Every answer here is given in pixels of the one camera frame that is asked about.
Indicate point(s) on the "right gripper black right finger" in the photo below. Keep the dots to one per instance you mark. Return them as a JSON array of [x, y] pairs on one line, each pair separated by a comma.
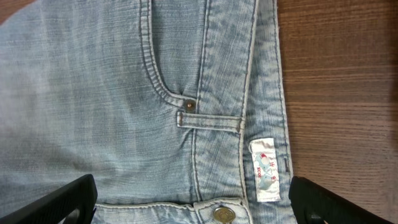
[[313, 203]]

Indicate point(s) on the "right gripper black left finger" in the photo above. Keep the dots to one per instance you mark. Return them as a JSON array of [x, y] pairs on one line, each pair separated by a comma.
[[72, 203]]

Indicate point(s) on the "light blue denim shorts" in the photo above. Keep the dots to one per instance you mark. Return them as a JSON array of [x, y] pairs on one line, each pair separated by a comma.
[[175, 107]]

